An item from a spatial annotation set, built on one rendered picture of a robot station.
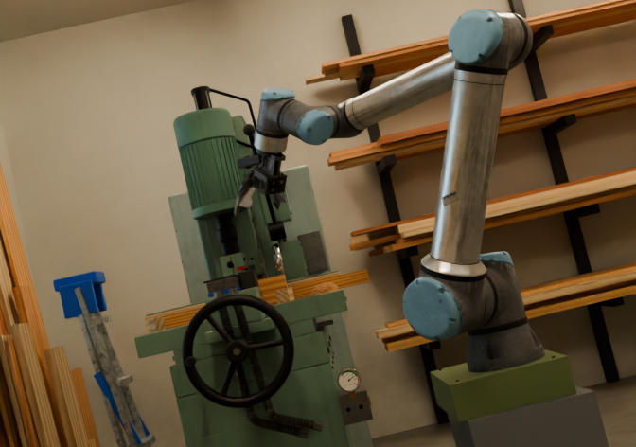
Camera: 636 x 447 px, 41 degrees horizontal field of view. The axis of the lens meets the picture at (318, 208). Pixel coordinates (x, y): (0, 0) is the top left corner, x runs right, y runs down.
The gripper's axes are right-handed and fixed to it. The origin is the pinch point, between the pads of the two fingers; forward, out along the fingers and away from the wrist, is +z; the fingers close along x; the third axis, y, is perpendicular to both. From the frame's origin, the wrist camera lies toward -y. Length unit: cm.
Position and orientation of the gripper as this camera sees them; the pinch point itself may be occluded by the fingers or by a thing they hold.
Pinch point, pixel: (255, 211)
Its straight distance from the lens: 245.0
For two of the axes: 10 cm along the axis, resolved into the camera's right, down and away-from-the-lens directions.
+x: 7.6, -1.2, 6.3
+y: 6.2, 3.9, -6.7
